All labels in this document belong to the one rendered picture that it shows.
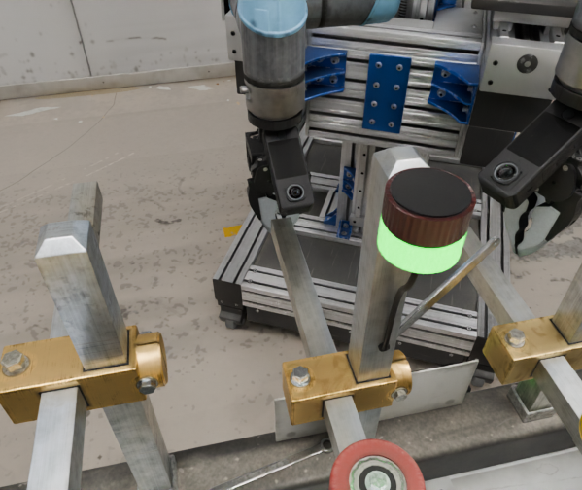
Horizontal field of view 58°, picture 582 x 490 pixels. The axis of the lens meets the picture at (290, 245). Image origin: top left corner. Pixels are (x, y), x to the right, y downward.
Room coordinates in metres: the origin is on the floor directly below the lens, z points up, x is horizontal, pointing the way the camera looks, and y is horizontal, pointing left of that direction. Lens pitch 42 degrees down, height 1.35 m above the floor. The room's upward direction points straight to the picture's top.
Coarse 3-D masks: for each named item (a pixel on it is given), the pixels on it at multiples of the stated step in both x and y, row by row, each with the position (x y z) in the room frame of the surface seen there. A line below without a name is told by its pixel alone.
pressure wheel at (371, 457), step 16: (352, 448) 0.22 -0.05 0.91; (368, 448) 0.22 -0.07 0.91; (384, 448) 0.22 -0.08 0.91; (400, 448) 0.22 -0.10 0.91; (336, 464) 0.20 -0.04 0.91; (352, 464) 0.20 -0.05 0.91; (368, 464) 0.21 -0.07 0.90; (384, 464) 0.21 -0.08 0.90; (400, 464) 0.20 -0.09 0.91; (416, 464) 0.20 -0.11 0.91; (336, 480) 0.19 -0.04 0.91; (352, 480) 0.19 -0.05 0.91; (368, 480) 0.19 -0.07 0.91; (384, 480) 0.19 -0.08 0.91; (400, 480) 0.19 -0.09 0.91; (416, 480) 0.19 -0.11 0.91
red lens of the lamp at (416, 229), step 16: (384, 192) 0.29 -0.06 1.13; (384, 208) 0.28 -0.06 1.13; (400, 208) 0.27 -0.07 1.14; (384, 224) 0.28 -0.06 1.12; (400, 224) 0.26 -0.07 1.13; (416, 224) 0.26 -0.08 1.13; (432, 224) 0.25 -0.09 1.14; (448, 224) 0.25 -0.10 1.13; (464, 224) 0.26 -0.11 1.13; (416, 240) 0.26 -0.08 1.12; (432, 240) 0.25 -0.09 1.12; (448, 240) 0.25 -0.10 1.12
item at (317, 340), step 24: (288, 240) 0.54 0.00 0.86; (288, 264) 0.49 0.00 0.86; (288, 288) 0.47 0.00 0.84; (312, 288) 0.45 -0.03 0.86; (312, 312) 0.41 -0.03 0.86; (312, 336) 0.38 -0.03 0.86; (336, 408) 0.28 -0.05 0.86; (336, 432) 0.26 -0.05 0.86; (360, 432) 0.26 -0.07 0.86; (336, 456) 0.24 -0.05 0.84
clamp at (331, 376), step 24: (312, 360) 0.34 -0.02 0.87; (336, 360) 0.34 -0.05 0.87; (288, 384) 0.31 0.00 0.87; (312, 384) 0.31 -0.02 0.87; (336, 384) 0.31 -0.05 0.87; (360, 384) 0.31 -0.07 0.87; (384, 384) 0.31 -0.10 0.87; (408, 384) 0.32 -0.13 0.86; (288, 408) 0.30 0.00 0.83; (312, 408) 0.29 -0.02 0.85; (360, 408) 0.30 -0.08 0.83
